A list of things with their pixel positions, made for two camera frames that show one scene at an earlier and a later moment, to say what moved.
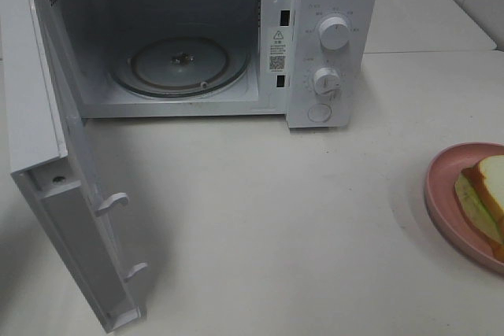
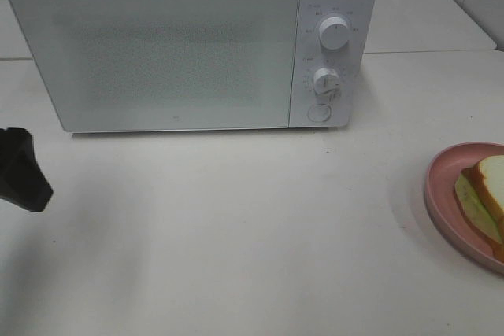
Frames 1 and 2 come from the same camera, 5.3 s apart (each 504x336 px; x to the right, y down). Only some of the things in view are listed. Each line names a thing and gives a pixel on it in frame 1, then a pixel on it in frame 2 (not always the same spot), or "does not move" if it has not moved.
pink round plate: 441,174 does not move
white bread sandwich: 480,190 does not move
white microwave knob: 326,79 does not move
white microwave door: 45,144 to 165,54
